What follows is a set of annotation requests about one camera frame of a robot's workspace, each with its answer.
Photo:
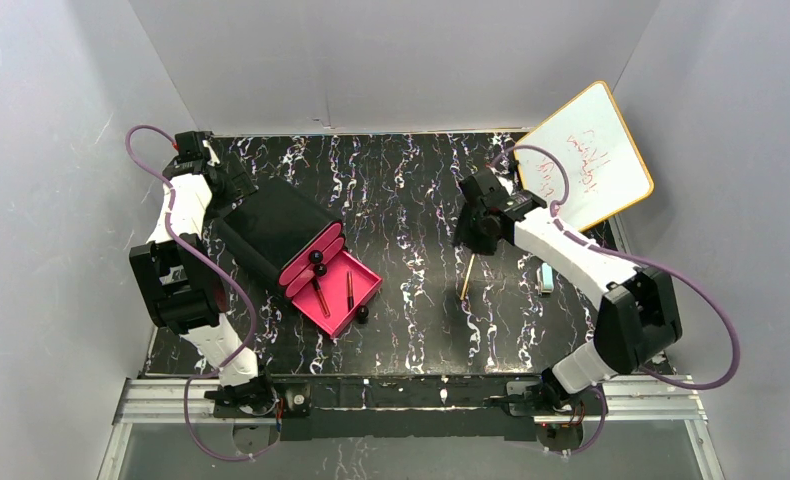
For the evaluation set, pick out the white cosmetic pencil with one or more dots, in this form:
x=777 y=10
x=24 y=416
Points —
x=467 y=276

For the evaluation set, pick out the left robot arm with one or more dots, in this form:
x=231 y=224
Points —
x=186 y=293

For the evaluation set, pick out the light blue eraser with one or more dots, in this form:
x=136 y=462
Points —
x=546 y=281

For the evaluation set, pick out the red lip pencil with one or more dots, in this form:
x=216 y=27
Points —
x=321 y=298

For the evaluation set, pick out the black red eyeliner pencil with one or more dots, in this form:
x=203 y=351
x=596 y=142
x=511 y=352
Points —
x=350 y=300

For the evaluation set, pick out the black drawer organizer cabinet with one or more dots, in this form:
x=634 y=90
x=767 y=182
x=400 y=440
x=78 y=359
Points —
x=269 y=228

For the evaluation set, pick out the white dry-erase board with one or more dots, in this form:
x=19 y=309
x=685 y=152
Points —
x=584 y=154

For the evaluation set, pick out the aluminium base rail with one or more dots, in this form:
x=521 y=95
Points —
x=414 y=406

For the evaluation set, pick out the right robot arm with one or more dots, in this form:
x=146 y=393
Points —
x=637 y=313

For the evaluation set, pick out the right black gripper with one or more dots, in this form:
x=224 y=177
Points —
x=471 y=225

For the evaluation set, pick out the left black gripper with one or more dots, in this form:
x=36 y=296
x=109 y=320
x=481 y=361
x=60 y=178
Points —
x=234 y=183

